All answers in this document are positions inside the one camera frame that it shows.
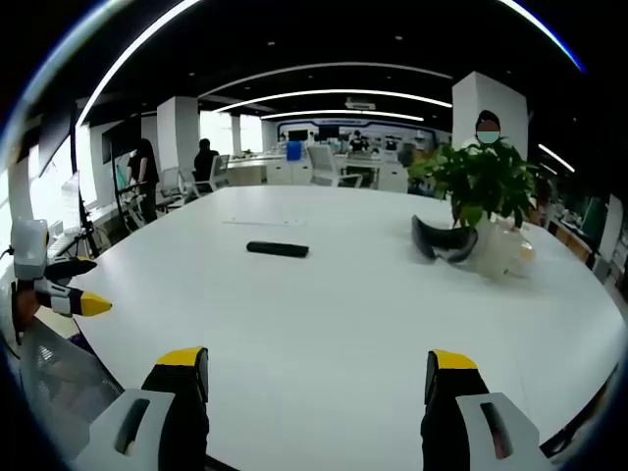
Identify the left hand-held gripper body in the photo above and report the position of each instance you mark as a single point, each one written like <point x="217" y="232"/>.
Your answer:
<point x="28" y="247"/>

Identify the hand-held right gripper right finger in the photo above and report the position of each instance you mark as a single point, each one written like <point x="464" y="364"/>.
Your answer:
<point x="458" y="407"/>

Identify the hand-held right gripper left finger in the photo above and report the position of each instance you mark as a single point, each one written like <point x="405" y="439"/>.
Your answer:
<point x="169" y="402"/>

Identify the black remote control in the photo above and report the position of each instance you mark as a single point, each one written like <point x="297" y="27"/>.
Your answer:
<point x="277" y="248"/>

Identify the person's left hand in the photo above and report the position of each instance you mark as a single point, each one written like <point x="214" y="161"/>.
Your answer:
<point x="23" y="306"/>

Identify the black tripod stand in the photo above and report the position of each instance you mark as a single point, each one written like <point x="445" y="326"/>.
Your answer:
<point x="87" y="225"/>

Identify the white office chair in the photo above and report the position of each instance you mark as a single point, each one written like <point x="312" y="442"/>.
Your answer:
<point x="211" y="174"/>
<point x="169" y="189"/>
<point x="326" y="167"/>

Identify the clear plastic bag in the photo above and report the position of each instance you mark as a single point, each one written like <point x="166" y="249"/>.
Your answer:
<point x="505" y="252"/>

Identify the black curved headset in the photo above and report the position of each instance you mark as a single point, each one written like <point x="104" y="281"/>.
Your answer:
<point x="441" y="243"/>

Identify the green potted plant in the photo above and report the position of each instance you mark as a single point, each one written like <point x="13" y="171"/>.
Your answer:
<point x="483" y="181"/>

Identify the blue bin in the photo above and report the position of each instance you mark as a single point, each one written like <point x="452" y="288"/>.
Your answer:
<point x="293" y="150"/>

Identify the ceiling air conditioner unit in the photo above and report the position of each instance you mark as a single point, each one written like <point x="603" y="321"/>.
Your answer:
<point x="360" y="103"/>

